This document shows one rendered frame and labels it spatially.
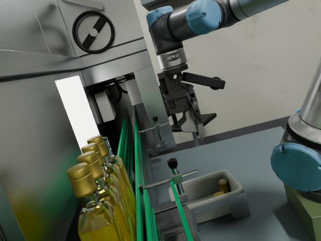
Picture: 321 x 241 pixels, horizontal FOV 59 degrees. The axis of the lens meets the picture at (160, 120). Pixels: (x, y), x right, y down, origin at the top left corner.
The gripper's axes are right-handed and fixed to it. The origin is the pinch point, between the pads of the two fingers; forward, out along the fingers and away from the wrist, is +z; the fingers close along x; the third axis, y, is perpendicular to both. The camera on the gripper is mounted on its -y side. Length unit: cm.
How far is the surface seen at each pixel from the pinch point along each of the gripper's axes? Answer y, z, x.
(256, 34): -133, -15, -258
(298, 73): -169, 44, -252
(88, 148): 25.1, -11.6, 25.1
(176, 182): 11.0, 9.7, 5.2
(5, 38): 40, -39, 4
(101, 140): 23.7, -10.9, 18.7
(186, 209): 10.7, 16.5, 8.5
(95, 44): 29, -39, -79
